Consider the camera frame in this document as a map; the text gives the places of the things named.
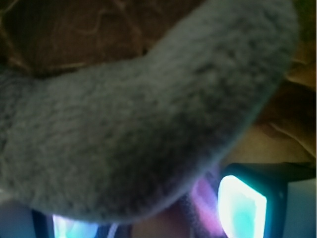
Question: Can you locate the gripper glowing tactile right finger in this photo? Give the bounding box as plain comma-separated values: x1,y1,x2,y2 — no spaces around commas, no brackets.
218,163,317,238

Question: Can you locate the brown paper bag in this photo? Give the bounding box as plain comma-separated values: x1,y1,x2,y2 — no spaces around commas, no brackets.
0,0,317,163

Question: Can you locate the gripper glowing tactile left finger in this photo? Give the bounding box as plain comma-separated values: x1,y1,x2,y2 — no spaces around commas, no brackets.
0,198,99,238

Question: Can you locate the gray plush animal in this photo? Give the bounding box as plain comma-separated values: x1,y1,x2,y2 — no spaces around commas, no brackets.
0,0,299,223

